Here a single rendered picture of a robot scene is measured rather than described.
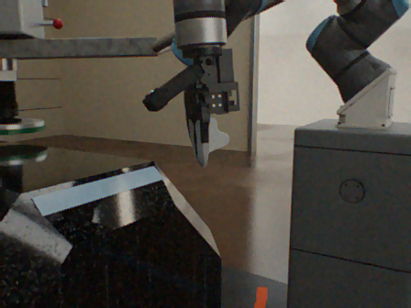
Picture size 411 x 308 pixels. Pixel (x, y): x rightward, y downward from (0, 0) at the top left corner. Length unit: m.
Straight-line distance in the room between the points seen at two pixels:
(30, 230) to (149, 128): 6.05
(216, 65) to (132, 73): 6.14
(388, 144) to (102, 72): 6.26
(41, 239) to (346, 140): 0.99
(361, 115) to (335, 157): 0.17
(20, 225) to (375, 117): 1.13
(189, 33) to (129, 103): 6.23
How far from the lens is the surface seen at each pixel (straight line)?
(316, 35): 1.56
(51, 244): 0.73
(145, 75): 6.74
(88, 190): 0.82
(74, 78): 7.75
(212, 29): 0.74
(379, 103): 1.49
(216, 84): 0.75
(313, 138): 1.44
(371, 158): 1.41
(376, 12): 1.50
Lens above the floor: 1.01
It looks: 11 degrees down
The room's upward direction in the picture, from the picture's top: straight up
